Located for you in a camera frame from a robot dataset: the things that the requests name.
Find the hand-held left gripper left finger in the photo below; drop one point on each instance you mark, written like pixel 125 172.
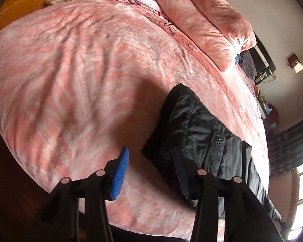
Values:
pixel 121 171

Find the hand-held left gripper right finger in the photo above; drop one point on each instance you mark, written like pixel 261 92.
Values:
pixel 181 174

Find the black jacket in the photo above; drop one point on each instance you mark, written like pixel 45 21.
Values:
pixel 192 121

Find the plaid cloth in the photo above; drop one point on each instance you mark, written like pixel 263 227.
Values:
pixel 269 129

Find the pink patterned blanket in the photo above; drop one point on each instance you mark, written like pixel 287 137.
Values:
pixel 78 80

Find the blue plastic bag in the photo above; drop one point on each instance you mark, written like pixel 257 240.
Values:
pixel 268 110

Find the dark patterned curtain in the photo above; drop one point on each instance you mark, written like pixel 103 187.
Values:
pixel 287 146

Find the red cloth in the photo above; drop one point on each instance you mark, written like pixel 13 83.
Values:
pixel 274 113

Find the pink folded quilt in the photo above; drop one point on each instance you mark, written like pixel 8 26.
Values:
pixel 204 22

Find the black headboard frame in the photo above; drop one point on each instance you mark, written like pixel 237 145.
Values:
pixel 265 55

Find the wall lamp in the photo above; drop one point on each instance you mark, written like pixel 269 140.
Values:
pixel 294 61

